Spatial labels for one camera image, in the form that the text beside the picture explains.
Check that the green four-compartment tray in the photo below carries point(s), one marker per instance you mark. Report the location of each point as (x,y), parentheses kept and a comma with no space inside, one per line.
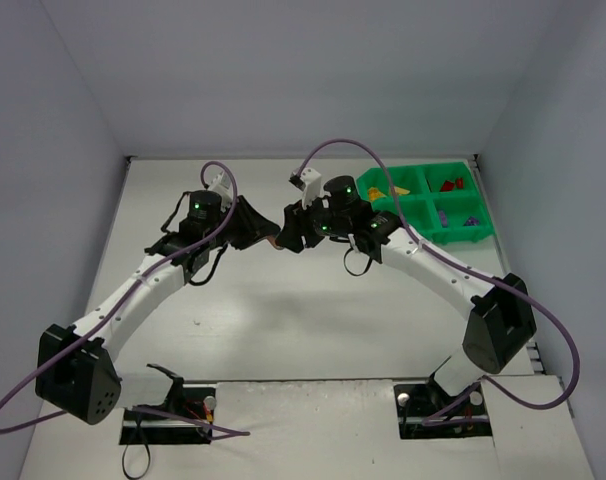
(421,205)

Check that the purple rounded lego brick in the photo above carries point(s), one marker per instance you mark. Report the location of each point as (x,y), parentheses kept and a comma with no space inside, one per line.
(442,218)

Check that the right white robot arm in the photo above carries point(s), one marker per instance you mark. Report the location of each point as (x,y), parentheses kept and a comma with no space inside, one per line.
(498,321)

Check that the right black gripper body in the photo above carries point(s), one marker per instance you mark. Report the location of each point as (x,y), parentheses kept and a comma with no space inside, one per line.
(305,226)

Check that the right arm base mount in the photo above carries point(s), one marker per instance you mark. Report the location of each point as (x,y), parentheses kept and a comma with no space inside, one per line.
(423,415)

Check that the red long lego brick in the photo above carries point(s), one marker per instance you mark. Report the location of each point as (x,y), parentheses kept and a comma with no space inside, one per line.
(448,186)

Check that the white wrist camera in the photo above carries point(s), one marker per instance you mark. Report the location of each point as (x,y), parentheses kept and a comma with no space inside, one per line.
(222,185)
(309,182)

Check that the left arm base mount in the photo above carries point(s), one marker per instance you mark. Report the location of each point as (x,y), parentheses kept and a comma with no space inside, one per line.
(192,401)

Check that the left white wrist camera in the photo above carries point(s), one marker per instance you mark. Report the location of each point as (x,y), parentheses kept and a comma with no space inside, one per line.
(222,185)

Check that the purple lego plate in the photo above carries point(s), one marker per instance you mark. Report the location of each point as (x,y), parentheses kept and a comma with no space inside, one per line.
(472,221)

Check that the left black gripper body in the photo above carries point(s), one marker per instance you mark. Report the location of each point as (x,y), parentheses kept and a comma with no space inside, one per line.
(240,220)

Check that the yellow long lego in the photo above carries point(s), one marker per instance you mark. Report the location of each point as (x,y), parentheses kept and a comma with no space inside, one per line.
(373,194)

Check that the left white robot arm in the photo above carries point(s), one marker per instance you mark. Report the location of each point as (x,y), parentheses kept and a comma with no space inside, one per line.
(78,373)

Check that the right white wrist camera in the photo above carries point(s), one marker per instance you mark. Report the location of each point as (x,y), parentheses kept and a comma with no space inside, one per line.
(309,182)

